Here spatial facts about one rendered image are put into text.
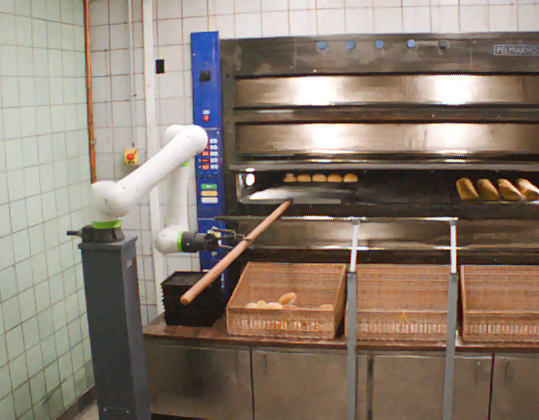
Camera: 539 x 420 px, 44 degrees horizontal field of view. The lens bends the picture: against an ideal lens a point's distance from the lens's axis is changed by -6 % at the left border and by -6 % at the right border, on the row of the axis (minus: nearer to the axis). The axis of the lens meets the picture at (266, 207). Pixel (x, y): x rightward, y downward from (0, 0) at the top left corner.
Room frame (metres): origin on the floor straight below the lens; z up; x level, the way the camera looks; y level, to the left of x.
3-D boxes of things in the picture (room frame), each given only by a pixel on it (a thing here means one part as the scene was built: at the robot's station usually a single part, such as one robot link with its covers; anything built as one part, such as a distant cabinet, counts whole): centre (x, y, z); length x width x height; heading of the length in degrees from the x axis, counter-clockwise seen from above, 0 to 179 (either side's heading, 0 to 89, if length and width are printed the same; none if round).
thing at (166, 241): (2.92, 0.41, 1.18); 0.14 x 0.13 x 0.11; 76
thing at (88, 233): (2.88, 0.73, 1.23); 0.26 x 0.15 x 0.06; 81
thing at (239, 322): (3.56, -0.10, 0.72); 0.56 x 0.49 x 0.28; 77
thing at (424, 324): (3.43, -0.69, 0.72); 0.56 x 0.49 x 0.28; 77
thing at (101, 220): (2.86, 0.67, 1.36); 0.16 x 0.13 x 0.19; 31
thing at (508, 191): (3.99, -1.38, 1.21); 0.61 x 0.48 x 0.06; 167
